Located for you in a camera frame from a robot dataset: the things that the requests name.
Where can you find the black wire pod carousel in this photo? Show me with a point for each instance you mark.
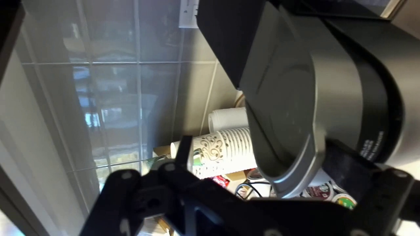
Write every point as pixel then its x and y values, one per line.
pixel 250 184

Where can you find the stack of paper cups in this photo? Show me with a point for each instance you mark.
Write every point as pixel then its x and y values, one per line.
pixel 226 148

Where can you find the white wall power outlet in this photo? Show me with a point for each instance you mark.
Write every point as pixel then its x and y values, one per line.
pixel 188 13

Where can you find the silver black Keurig coffeemaker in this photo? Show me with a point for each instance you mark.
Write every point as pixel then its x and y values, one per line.
pixel 317 72

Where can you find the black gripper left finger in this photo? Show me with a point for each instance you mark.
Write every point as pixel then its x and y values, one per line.
pixel 192 206

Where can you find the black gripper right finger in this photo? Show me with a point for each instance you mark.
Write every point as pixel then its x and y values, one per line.
pixel 385 195

